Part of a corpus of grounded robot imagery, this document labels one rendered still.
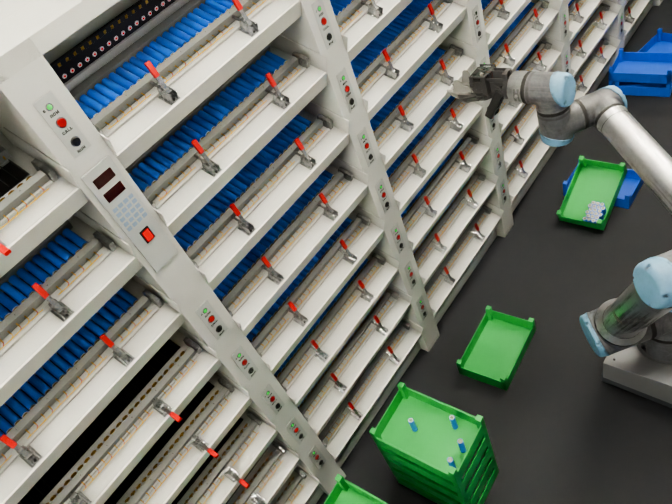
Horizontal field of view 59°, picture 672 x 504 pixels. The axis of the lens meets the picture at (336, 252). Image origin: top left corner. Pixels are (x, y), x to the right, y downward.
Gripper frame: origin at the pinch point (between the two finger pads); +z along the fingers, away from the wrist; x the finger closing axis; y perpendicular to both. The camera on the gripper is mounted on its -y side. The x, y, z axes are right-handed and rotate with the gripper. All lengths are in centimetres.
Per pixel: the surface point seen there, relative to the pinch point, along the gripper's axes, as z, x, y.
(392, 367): 19, 55, -91
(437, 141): 18.3, -7.3, -27.6
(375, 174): 12.7, 32.1, -10.3
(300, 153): 18, 51, 12
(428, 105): 14.7, -3.7, -9.4
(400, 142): 13.7, 15.9, -10.1
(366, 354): 18, 63, -70
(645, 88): -4, -153, -99
